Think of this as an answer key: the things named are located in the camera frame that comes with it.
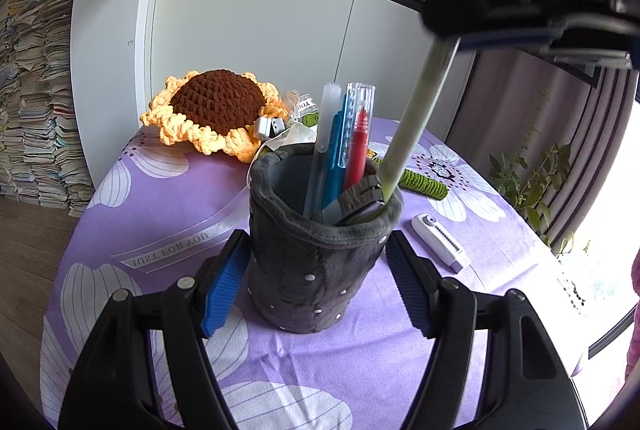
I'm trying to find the blue pen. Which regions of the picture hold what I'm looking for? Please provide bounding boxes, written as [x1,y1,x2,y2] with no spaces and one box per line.
[320,110,346,211]

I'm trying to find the grey dotted fabric pen holder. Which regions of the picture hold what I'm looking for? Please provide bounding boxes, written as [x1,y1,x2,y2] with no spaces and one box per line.
[247,147,405,333]

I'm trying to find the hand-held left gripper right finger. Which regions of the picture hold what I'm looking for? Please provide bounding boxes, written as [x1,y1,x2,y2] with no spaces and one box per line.
[385,230,588,430]

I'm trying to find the purple flower print tablecloth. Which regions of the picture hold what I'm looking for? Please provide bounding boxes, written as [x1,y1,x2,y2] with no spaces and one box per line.
[40,117,588,428]

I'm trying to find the white translucent printed ribbon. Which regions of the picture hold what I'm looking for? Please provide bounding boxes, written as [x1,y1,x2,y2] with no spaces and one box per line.
[112,90,321,268]

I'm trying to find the green houseplant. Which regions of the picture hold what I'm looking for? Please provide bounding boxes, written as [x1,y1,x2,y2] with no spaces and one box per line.
[487,84,591,255]

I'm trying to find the pale green patterned pen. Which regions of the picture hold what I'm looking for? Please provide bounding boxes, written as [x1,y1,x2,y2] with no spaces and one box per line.
[377,37,461,201]

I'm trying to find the tall stacks of papers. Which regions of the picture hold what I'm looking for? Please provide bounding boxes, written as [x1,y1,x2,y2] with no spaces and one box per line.
[0,0,96,218]

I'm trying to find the small white grey clip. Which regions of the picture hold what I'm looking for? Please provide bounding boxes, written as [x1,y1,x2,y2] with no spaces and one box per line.
[252,116,286,139]

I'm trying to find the grey purple curtain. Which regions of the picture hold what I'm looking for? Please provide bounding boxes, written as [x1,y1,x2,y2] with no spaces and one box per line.
[445,50,640,255]

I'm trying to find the white cabinet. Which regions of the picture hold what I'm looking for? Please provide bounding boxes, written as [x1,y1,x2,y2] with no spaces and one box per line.
[70,0,476,191]

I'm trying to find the crochet sunflower with green stem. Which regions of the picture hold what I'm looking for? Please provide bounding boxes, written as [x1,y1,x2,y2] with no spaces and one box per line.
[140,70,451,201]

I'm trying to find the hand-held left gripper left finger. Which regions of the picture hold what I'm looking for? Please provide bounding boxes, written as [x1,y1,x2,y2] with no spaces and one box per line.
[57,230,251,430]

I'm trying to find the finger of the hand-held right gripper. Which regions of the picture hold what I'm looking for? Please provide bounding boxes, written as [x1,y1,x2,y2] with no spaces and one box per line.
[460,30,640,85]
[419,0,640,38]

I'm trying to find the red gel pen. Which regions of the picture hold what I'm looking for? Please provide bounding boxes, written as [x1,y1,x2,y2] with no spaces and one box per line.
[342,84,376,193]

